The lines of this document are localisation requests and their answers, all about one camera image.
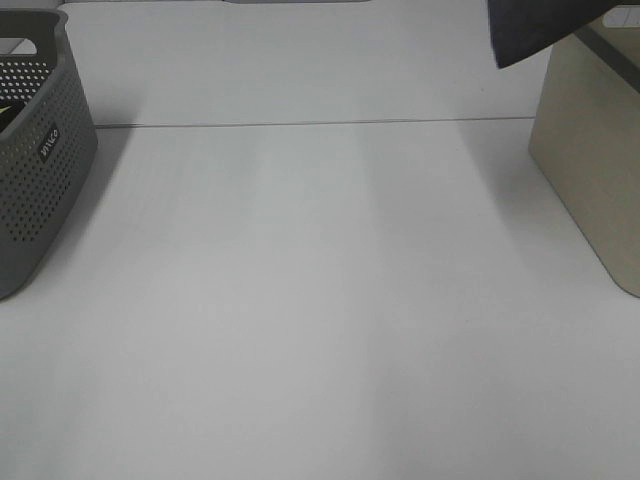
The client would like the dark grey towel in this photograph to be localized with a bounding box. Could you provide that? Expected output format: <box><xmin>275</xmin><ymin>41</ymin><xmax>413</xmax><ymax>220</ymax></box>
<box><xmin>486</xmin><ymin>0</ymin><xmax>638</xmax><ymax>69</ymax></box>

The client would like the beige plastic basket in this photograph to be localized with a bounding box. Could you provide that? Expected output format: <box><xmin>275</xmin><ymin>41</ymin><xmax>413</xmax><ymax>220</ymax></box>
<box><xmin>529</xmin><ymin>1</ymin><xmax>639</xmax><ymax>296</ymax></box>

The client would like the grey perforated plastic basket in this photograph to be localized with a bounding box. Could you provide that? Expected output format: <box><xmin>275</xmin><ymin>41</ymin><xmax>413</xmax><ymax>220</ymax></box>
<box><xmin>1</xmin><ymin>9</ymin><xmax>98</xmax><ymax>298</ymax></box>

